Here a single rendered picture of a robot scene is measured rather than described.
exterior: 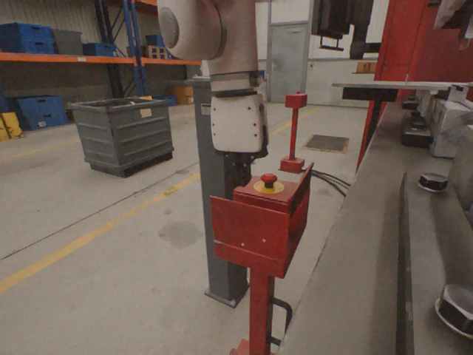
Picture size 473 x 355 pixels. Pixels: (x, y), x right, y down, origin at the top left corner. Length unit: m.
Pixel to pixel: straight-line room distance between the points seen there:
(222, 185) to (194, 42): 0.65
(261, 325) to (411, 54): 1.48
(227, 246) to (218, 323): 0.78
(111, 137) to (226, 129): 2.30
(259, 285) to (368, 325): 0.48
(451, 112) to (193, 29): 0.48
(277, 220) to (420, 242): 0.25
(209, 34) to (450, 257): 0.36
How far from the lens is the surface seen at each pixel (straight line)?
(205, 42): 0.39
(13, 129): 5.44
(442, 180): 0.37
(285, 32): 8.46
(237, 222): 0.49
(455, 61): 1.72
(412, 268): 0.23
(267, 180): 0.57
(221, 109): 0.45
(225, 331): 1.26
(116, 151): 2.73
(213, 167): 0.94
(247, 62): 0.43
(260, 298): 0.71
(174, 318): 1.34
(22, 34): 5.80
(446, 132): 0.62
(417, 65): 1.71
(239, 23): 0.43
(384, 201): 0.38
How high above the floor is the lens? 1.04
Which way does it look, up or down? 24 degrees down
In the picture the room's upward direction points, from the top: straight up
